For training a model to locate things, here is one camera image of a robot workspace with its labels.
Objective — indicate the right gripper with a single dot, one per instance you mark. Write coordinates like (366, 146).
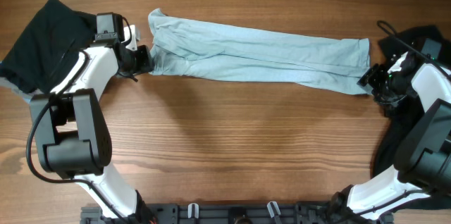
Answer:
(371, 77)

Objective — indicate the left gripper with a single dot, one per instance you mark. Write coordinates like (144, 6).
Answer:
(146, 65)

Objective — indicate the light blue t-shirt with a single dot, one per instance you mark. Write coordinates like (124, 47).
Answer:
(213, 51)

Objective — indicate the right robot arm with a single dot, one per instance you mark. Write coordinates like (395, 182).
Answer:
(421, 166)

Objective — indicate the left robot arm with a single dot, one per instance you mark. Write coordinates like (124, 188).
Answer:
(69, 141)

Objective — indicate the black garment right pile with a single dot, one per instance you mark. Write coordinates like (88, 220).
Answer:
(403, 120)

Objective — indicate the folded black garment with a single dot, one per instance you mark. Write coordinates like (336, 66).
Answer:
(47, 49)

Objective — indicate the folded grey garment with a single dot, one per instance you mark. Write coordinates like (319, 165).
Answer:
(25, 96)

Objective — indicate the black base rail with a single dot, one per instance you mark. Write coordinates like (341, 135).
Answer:
(303, 212)

